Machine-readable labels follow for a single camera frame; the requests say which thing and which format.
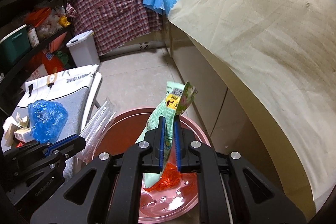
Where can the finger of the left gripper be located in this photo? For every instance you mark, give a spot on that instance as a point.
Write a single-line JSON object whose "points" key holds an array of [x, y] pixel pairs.
{"points": [[71, 146], [59, 143]]}

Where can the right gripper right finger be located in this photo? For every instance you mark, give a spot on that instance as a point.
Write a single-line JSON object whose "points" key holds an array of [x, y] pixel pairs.
{"points": [[230, 188]]}

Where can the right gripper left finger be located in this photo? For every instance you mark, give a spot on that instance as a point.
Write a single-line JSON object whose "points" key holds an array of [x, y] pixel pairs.
{"points": [[108, 189]]}

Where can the blue face mask pack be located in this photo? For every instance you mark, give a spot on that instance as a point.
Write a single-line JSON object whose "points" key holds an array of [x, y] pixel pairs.
{"points": [[96, 128]]}

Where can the red medicine box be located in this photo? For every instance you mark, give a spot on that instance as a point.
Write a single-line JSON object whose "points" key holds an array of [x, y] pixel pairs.
{"points": [[20, 144]]}

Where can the orange red plastic bag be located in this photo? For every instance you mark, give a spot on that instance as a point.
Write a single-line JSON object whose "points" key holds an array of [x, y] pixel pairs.
{"points": [[171, 177]]}

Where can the green white snack wrapper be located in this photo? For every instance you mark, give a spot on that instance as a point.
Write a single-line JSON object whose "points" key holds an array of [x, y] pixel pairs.
{"points": [[178, 98]]}

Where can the white trash bin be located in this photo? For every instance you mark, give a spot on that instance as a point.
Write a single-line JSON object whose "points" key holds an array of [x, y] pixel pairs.
{"points": [[83, 49]]}

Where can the blue plastic bag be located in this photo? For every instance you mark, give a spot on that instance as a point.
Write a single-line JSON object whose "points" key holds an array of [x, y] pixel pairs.
{"points": [[47, 120]]}

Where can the orange white carton box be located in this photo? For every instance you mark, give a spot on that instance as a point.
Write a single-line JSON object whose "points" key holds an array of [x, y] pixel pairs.
{"points": [[24, 135]]}

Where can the cream paper bag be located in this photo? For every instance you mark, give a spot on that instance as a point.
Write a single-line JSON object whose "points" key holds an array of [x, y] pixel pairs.
{"points": [[11, 125]]}

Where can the pink plastic basin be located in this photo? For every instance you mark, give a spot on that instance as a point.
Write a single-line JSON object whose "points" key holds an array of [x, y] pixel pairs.
{"points": [[174, 198]]}

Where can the white cardboard sheet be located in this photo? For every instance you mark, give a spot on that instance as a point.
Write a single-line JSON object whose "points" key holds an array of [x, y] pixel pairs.
{"points": [[60, 84]]}

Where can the green storage box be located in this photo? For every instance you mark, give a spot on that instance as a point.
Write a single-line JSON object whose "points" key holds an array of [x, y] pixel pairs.
{"points": [[15, 44]]}

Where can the black shelf unit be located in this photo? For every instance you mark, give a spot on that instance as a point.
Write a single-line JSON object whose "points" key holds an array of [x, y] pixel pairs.
{"points": [[47, 33]]}

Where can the plaid shirt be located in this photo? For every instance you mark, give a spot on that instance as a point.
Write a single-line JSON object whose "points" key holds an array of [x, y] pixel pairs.
{"points": [[113, 22]]}

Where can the cream blue tablecloth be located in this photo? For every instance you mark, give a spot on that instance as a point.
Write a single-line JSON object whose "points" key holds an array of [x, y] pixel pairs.
{"points": [[278, 59]]}

